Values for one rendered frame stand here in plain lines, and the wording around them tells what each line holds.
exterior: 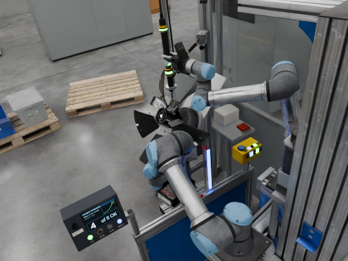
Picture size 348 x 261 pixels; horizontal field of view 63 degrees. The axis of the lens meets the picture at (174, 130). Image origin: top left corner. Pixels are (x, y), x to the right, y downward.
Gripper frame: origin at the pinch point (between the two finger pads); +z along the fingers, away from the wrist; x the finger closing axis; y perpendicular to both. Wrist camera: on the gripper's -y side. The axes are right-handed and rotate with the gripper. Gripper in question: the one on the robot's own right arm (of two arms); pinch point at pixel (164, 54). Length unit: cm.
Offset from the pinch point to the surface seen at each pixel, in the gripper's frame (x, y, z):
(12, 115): -54, 151, 333
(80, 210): -80, 41, -27
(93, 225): -78, 50, -31
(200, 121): 18, 54, -6
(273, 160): 65, 103, -38
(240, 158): 14, 64, -43
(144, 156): -23, 68, 10
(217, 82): 40, 34, -3
